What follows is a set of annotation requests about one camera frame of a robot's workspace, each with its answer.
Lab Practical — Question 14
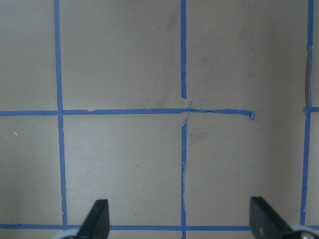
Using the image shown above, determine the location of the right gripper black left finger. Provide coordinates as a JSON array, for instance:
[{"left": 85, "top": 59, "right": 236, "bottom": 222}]
[{"left": 77, "top": 199, "right": 110, "bottom": 239}]

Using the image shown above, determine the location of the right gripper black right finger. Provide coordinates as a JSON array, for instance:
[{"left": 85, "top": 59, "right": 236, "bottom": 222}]
[{"left": 249, "top": 197, "right": 294, "bottom": 239}]

